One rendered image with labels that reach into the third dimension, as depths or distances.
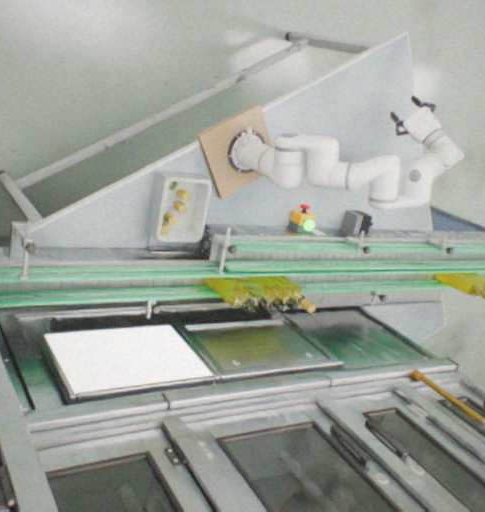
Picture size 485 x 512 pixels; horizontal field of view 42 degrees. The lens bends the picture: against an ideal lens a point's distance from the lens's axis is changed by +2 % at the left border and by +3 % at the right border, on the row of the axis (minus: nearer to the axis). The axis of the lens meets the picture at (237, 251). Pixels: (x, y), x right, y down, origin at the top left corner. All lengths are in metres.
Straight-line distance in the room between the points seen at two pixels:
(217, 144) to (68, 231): 0.58
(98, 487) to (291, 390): 0.67
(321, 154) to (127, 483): 1.06
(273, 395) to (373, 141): 1.19
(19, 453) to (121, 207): 1.30
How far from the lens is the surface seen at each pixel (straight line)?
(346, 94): 2.44
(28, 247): 1.76
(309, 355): 2.06
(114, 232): 2.10
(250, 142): 2.14
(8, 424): 0.94
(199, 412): 1.69
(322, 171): 1.91
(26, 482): 0.85
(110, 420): 1.61
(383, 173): 1.92
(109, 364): 1.78
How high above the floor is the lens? 2.61
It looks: 52 degrees down
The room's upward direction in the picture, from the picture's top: 127 degrees clockwise
